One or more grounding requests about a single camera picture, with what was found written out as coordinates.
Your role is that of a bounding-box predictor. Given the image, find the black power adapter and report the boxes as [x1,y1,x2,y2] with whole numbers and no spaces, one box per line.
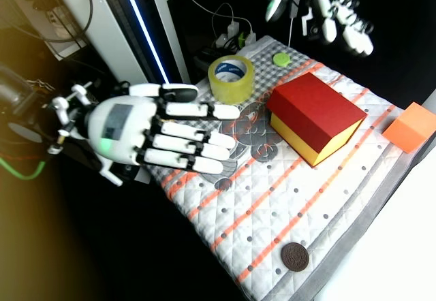
[199,47,222,63]

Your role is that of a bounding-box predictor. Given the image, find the yellow box with red lid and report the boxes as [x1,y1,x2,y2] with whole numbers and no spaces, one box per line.
[266,72,369,168]

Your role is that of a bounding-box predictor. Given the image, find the black thick cable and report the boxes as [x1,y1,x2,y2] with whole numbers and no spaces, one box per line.
[0,0,94,43]

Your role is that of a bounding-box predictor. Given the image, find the green round cap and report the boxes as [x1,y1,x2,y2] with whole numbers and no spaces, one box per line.
[272,52,292,67]

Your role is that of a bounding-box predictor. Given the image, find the grey quilt with bear print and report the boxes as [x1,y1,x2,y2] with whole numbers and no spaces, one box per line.
[146,35,426,301]

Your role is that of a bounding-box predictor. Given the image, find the clear packing tape roll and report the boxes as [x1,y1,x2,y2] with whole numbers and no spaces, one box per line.
[207,54,255,105]

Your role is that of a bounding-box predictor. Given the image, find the orange cube block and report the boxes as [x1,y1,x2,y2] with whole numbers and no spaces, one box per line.
[381,102,436,154]

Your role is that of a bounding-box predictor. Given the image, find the green cable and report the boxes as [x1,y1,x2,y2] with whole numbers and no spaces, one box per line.
[0,157,47,181]

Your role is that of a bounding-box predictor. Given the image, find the brown round cookie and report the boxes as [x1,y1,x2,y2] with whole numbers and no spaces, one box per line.
[281,242,310,272]

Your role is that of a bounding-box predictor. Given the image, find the white hanging cable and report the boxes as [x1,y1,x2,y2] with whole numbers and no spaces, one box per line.
[287,0,300,47]

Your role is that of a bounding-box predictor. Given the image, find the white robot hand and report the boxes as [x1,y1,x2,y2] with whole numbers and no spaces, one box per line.
[83,82,241,175]
[299,0,375,57]

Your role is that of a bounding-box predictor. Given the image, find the white wall socket strip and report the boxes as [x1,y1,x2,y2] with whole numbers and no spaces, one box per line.
[44,6,71,39]

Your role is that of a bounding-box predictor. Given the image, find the white charger cable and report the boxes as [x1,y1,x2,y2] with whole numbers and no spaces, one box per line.
[170,0,253,39]

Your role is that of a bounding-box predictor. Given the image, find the white column with blue light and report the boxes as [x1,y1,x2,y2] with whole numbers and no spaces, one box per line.
[46,0,191,86]

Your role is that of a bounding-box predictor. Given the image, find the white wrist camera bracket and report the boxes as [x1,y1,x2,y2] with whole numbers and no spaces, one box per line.
[97,157,151,187]

